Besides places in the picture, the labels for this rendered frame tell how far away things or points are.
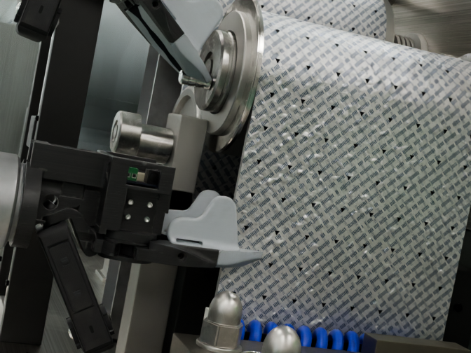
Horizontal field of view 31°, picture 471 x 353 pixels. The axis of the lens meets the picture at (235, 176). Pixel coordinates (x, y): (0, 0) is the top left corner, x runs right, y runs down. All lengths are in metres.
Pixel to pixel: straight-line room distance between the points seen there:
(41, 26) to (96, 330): 0.25
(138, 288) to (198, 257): 0.13
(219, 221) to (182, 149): 0.11
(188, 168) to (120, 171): 0.14
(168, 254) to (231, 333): 0.08
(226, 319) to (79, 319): 0.12
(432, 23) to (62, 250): 0.63
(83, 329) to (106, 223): 0.09
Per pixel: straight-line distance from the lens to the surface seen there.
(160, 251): 0.68
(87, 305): 0.70
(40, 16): 0.72
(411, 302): 0.83
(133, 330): 0.82
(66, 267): 0.69
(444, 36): 1.11
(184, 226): 0.70
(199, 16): 0.74
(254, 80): 0.72
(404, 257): 0.81
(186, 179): 0.80
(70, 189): 0.69
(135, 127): 0.79
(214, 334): 0.67
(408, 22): 1.20
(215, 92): 0.76
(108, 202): 0.67
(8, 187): 0.66
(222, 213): 0.71
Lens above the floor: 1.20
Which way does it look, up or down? 3 degrees down
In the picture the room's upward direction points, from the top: 11 degrees clockwise
